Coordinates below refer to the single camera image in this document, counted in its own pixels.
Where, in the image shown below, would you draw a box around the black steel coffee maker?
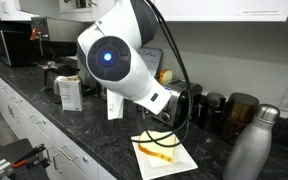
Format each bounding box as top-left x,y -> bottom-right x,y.
29,16 -> 82,103

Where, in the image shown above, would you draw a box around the silver metal bottle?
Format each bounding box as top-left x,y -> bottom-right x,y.
222,103 -> 281,180

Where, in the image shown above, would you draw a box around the orange faucet lever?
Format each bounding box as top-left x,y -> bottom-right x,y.
29,27 -> 43,42

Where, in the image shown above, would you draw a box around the white carton box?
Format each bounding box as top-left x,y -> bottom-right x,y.
58,75 -> 85,113

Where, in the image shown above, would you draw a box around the white square plate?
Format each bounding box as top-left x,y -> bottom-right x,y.
130,130 -> 199,180

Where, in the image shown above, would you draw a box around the chrome black bread toaster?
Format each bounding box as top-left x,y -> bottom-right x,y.
153,79 -> 204,128

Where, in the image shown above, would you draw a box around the handwritten coffee sign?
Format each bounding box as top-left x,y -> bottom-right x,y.
136,46 -> 164,78

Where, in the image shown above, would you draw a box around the brown glass jar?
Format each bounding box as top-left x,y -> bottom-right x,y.
220,92 -> 260,146

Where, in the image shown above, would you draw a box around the white paper card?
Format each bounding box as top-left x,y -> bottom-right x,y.
106,87 -> 125,121

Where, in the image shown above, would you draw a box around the black orange bar clamp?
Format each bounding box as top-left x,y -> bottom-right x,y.
11,143 -> 49,170

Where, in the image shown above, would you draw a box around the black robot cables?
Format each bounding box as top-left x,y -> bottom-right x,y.
130,0 -> 194,148

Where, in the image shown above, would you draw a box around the white upper cabinet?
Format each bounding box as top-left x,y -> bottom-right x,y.
0,0 -> 288,23

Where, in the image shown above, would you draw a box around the toasted bread slice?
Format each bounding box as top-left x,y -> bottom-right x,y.
158,68 -> 174,85

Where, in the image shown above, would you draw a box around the steel carafe orange handle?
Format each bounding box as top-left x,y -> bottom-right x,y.
43,61 -> 80,92

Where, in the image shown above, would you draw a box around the black perforated robot table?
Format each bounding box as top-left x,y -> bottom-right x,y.
0,137 -> 52,180

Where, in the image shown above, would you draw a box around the black lidded canister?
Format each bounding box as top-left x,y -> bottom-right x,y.
198,91 -> 227,133

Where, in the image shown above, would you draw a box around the white lower drawer cabinet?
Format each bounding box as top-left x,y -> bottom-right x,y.
0,63 -> 118,180

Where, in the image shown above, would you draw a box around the black microwave oven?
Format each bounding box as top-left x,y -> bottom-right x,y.
0,29 -> 36,68

